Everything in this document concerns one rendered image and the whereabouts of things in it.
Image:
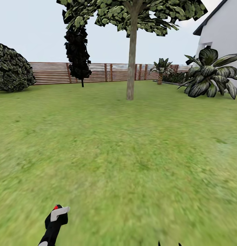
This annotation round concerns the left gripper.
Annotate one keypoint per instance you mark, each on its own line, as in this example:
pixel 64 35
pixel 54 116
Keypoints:
pixel 62 219

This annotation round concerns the tree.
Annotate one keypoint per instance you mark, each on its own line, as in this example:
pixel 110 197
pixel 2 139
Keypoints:
pixel 130 15
pixel 77 51

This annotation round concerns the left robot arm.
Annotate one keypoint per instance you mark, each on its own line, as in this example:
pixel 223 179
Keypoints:
pixel 53 223

